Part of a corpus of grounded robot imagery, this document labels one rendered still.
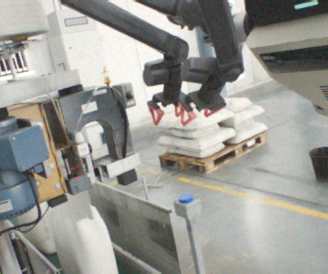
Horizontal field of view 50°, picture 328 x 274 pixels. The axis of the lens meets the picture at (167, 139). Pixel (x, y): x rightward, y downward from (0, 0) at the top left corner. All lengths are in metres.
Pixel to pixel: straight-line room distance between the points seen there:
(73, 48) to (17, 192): 4.13
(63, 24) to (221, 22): 4.33
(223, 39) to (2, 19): 0.54
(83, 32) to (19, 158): 4.29
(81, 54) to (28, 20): 4.07
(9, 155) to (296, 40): 0.75
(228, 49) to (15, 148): 0.54
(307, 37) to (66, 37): 4.26
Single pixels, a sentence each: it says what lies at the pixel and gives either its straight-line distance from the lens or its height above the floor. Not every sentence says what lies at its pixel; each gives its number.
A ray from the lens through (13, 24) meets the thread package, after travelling 0.98.
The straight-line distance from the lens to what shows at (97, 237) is 1.58.
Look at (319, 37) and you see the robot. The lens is 0.94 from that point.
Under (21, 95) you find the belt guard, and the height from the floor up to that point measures 1.38.
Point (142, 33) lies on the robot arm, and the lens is 0.99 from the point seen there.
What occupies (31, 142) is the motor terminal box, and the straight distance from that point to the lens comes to 0.91.
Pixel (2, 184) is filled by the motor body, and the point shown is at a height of 1.18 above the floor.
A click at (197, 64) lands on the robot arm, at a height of 1.37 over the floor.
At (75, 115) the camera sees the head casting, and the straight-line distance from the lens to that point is 1.22.
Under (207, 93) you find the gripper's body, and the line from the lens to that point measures 0.97.
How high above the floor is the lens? 1.43
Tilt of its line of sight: 14 degrees down
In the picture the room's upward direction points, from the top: 11 degrees counter-clockwise
